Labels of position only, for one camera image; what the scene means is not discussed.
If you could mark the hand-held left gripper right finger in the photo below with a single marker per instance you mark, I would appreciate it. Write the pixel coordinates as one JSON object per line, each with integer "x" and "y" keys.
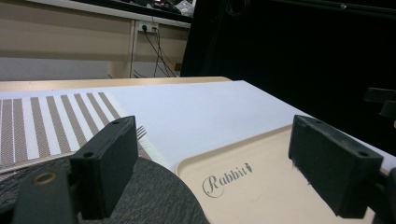
{"x": 333, "y": 168}

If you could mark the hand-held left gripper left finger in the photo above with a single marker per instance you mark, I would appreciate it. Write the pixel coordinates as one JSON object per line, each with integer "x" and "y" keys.
{"x": 106, "y": 165}

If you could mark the silver fork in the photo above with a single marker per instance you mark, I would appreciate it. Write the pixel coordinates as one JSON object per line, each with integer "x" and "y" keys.
{"x": 141, "y": 133}

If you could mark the dark grey round plate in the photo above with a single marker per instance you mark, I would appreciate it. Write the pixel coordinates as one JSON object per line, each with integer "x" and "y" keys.
{"x": 155, "y": 193}

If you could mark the beige plastic tray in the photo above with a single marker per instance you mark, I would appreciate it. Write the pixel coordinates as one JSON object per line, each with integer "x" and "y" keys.
{"x": 255, "y": 193}

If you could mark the striped woven placemat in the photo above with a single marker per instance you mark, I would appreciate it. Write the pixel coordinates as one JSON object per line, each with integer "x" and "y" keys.
{"x": 40, "y": 130}

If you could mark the black curtain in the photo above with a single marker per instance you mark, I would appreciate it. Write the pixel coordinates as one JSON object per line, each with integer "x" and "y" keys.
{"x": 295, "y": 46}

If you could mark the white board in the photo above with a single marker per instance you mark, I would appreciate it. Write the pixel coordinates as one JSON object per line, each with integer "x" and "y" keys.
{"x": 193, "y": 112}

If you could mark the crumpled clear plastic wrap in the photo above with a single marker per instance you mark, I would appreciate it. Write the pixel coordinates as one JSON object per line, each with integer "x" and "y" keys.
{"x": 186, "y": 7}

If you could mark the white wall power outlet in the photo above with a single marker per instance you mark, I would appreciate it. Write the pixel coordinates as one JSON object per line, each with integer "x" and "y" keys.
{"x": 148, "y": 26}

